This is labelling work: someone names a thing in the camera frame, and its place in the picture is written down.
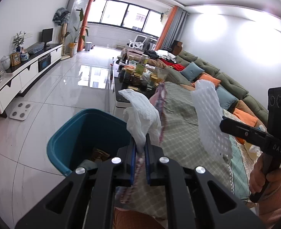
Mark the blue cushion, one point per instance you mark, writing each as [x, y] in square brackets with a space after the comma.
[193, 71]
[227, 99]

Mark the yellow cloth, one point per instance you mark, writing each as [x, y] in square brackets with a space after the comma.
[251, 151]

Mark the vase with green branches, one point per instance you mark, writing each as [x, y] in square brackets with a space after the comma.
[18, 40]

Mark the brown crumpled wrapper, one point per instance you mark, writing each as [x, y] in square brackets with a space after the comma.
[101, 155]

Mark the white tissue paper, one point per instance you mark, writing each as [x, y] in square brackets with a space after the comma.
[142, 114]

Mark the white ceramic jar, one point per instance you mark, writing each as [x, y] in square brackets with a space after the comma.
[5, 63]

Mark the brown wooden cabinet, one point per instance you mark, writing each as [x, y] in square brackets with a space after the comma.
[177, 47]

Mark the small white pedal bin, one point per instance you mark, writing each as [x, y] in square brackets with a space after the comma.
[88, 46]

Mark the black framed window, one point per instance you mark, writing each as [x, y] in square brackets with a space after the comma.
[114, 12]

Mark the white office chair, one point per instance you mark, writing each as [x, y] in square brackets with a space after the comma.
[138, 41]

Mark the orange curtain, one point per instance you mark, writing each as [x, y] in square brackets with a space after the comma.
[89, 7]
[167, 26]

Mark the black glass coffee table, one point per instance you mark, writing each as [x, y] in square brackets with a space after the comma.
[123, 96]

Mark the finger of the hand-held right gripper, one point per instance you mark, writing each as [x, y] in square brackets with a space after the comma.
[243, 131]

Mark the red cloth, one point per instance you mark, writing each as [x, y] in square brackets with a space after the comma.
[179, 67]

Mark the clear plastic snack bag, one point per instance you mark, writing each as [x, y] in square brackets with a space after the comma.
[161, 75]

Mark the white TV cabinet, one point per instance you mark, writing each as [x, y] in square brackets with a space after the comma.
[28, 72]

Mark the person's right forearm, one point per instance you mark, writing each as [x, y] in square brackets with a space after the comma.
[276, 207]

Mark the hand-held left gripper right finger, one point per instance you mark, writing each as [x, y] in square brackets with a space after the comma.
[147, 164]

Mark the blue white porcelain jar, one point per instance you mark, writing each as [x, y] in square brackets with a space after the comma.
[24, 56]

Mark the white foam fruit net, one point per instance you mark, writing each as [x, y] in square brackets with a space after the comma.
[209, 119]

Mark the black monitor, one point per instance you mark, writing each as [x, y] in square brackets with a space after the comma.
[47, 35]

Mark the person's right hand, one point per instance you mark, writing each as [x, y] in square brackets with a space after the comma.
[256, 179]

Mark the white floor air conditioner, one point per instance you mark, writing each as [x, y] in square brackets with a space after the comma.
[74, 9]

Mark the orange brown cloth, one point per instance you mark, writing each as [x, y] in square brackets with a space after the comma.
[135, 219]

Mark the grey blue cloth bag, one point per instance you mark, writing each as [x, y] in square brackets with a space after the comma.
[36, 47]

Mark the beige floor stand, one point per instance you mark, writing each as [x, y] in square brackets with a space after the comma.
[63, 40]

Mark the grey curtain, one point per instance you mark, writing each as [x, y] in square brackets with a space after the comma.
[179, 26]

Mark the wooden picture frame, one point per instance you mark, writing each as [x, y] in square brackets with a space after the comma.
[15, 59]

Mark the orange cushion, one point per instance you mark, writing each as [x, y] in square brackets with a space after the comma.
[245, 119]
[214, 81]

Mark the white bathroom scale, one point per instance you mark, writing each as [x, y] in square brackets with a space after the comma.
[21, 111]

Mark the pile of light clothes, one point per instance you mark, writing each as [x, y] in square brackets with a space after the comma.
[166, 56]

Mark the patterned draped cloth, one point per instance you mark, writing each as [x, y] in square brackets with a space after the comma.
[61, 16]

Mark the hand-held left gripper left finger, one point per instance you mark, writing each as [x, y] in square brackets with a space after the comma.
[132, 162]

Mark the black clothing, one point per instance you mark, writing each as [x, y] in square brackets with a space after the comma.
[151, 54]

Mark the green sofa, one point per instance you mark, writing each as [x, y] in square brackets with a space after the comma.
[233, 85]

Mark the tall leafy potted plant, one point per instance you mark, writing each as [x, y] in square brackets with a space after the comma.
[73, 48]

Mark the teal plastic bin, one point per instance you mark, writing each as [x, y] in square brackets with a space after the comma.
[66, 136]

